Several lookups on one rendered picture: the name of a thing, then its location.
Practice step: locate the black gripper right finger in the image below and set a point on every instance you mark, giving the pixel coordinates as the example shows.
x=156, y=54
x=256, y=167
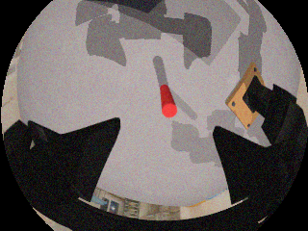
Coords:
x=244, y=162

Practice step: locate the red peg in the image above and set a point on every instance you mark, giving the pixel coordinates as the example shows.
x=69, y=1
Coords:
x=168, y=106

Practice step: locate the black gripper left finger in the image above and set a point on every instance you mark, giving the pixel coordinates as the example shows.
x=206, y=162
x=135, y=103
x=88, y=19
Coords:
x=80, y=154

